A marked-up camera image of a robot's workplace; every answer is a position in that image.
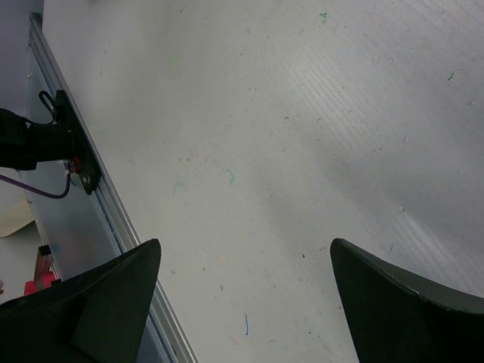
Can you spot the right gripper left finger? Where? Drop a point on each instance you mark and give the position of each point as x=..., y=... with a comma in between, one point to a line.
x=97, y=316

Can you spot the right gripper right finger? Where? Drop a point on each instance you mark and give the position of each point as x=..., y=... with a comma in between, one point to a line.
x=395, y=315

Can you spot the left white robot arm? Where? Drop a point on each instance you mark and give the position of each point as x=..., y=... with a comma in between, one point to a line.
x=24, y=145

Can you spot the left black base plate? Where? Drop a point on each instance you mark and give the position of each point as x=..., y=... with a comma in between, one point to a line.
x=83, y=159

